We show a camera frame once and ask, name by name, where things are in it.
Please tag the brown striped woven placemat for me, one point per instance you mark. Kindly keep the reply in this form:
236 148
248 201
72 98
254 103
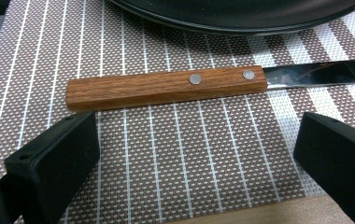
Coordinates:
178 149

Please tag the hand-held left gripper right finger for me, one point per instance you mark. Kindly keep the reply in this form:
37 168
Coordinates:
340 161

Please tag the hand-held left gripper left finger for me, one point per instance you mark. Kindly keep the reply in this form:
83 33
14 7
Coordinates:
52 168

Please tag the black plate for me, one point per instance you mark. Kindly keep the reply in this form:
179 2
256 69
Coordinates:
238 14

